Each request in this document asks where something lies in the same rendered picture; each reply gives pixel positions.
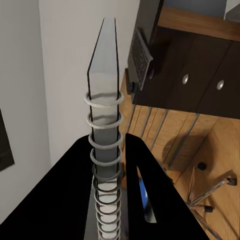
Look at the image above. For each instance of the notebook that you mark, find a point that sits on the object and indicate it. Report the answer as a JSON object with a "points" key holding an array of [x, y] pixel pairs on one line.
{"points": [[104, 97]]}

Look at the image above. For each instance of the swivel chair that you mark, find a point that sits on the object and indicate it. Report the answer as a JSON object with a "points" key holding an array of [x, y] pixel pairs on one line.
{"points": [[91, 228]]}

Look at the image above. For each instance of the desk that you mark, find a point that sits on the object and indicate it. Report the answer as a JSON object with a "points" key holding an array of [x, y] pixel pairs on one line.
{"points": [[147, 19]]}

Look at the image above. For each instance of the bookcase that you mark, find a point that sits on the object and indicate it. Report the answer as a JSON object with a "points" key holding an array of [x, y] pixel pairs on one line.
{"points": [[173, 175]]}

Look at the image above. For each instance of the keyboard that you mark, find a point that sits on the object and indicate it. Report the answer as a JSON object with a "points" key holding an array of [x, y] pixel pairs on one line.
{"points": [[141, 57]]}

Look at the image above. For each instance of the folder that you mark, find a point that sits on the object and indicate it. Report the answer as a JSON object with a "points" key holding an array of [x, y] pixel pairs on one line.
{"points": [[145, 200]]}

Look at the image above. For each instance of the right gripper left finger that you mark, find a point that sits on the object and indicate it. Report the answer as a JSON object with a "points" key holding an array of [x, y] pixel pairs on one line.
{"points": [[57, 208]]}

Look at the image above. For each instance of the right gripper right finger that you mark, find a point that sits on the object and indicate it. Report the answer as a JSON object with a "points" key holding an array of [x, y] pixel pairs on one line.
{"points": [[174, 219]]}

